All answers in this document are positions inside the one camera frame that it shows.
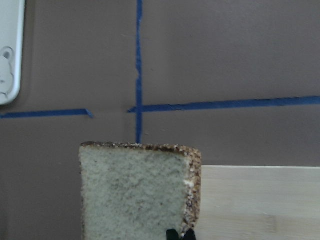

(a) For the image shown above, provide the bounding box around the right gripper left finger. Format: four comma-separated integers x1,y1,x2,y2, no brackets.
166,229,179,240

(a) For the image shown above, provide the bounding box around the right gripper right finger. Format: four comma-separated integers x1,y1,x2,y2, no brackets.
183,228,195,240

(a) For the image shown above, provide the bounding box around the bread slice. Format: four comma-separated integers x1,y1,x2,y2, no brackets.
78,142,202,240

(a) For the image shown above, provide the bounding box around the wooden cutting board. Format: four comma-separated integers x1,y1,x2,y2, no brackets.
195,165,320,240

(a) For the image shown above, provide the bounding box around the cream bear tray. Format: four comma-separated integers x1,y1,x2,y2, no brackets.
0,0,26,106

